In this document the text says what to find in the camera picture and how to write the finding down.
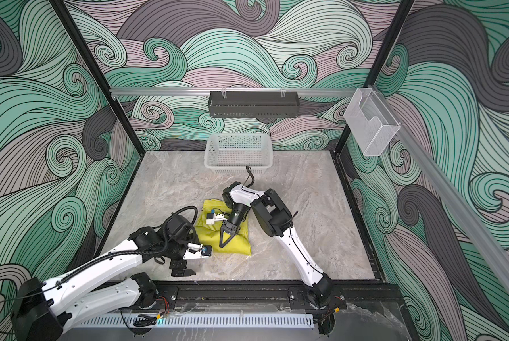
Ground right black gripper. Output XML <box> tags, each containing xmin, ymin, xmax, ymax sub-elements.
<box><xmin>221</xmin><ymin>205</ymin><xmax>250</xmax><ymax>249</ymax></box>

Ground yellow-green long pants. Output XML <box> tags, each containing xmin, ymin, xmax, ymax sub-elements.
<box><xmin>194</xmin><ymin>199</ymin><xmax>253</xmax><ymax>257</ymax></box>

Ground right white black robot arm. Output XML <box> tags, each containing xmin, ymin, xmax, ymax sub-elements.
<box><xmin>219</xmin><ymin>166</ymin><xmax>333</xmax><ymax>309</ymax></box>

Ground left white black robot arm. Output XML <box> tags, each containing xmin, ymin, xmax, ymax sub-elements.
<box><xmin>10</xmin><ymin>206</ymin><xmax>209</xmax><ymax>340</ymax></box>

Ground white plastic mesh basket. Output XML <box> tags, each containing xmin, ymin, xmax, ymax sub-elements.
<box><xmin>204</xmin><ymin>133</ymin><xmax>273</xmax><ymax>175</ymax></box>

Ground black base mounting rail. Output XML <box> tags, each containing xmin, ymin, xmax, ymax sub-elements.
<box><xmin>153</xmin><ymin>280</ymin><xmax>405</xmax><ymax>312</ymax></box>

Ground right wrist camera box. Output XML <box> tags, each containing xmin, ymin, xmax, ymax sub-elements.
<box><xmin>206</xmin><ymin>208</ymin><xmax>228</xmax><ymax>225</ymax></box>

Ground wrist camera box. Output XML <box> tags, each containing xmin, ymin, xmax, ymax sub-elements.
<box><xmin>182</xmin><ymin>243</ymin><xmax>213</xmax><ymax>261</ymax></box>
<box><xmin>206</xmin><ymin>208</ymin><xmax>228</xmax><ymax>225</ymax></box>

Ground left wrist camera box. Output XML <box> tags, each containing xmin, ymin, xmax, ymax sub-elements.
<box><xmin>182</xmin><ymin>243</ymin><xmax>213</xmax><ymax>261</ymax></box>

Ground white slotted cable duct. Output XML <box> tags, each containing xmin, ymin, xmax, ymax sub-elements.
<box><xmin>79</xmin><ymin>313</ymin><xmax>315</xmax><ymax>329</ymax></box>

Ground black perforated wall tray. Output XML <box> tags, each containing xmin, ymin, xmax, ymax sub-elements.
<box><xmin>208</xmin><ymin>91</ymin><xmax>300</xmax><ymax>119</ymax></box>

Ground clear acrylic wall holder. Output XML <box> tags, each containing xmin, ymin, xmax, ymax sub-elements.
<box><xmin>344</xmin><ymin>88</ymin><xmax>400</xmax><ymax>157</ymax></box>

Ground back aluminium rail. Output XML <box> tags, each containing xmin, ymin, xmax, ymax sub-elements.
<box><xmin>109</xmin><ymin>87</ymin><xmax>358</xmax><ymax>98</ymax></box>

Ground aluminium rail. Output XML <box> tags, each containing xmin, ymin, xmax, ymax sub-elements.
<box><xmin>369</xmin><ymin>84</ymin><xmax>509</xmax><ymax>318</ymax></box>
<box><xmin>109</xmin><ymin>87</ymin><xmax>358</xmax><ymax>98</ymax></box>

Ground right aluminium rail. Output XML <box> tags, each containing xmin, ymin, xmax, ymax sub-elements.
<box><xmin>369</xmin><ymin>84</ymin><xmax>509</xmax><ymax>318</ymax></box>

